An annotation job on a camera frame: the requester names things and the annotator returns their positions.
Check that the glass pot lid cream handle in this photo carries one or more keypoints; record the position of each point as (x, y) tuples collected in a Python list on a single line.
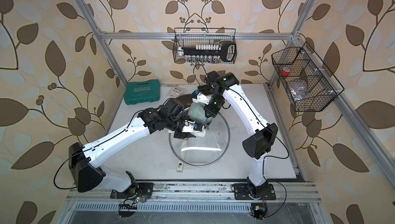
[(202, 151)]

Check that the small clear plastic bag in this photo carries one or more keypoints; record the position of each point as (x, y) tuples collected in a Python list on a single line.
[(175, 92)]

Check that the wire basket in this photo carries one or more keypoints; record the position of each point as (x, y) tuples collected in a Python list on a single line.
[(189, 36), (323, 86)]

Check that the aluminium front rail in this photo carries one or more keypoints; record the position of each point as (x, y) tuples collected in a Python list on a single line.
[(200, 191)]

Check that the green fluffy cloth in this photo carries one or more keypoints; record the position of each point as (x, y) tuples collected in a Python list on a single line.
[(196, 113)]

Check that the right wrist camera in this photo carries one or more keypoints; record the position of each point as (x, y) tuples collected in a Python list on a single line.
[(198, 97)]

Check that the black foam tray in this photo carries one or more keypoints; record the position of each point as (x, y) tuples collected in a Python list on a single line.
[(205, 90)]

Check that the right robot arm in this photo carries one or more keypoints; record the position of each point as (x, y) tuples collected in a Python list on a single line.
[(262, 135)]

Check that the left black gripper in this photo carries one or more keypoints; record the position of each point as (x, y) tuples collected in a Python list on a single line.
[(181, 134)]

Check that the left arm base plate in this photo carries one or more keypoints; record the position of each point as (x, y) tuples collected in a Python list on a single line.
[(132, 190)]

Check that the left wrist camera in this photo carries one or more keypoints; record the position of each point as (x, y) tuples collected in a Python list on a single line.
[(195, 129)]

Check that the frying pan cream handle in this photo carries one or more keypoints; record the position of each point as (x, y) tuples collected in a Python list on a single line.
[(182, 100)]

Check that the back wire basket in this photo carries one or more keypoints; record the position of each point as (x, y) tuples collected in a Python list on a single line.
[(189, 36)]

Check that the green tool case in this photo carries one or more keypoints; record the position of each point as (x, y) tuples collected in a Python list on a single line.
[(141, 92)]

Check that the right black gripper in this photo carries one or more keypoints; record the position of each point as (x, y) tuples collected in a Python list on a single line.
[(213, 112)]

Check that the black socket holder tool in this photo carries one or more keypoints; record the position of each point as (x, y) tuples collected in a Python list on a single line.
[(224, 52)]

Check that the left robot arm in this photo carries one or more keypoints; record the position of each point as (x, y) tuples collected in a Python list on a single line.
[(86, 161)]

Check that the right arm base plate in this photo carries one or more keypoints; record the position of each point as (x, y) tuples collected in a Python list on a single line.
[(250, 192)]

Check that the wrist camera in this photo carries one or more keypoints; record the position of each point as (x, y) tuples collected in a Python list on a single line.
[(198, 97), (195, 129)]

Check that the right wire basket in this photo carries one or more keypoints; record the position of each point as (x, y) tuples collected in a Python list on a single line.
[(323, 86)]

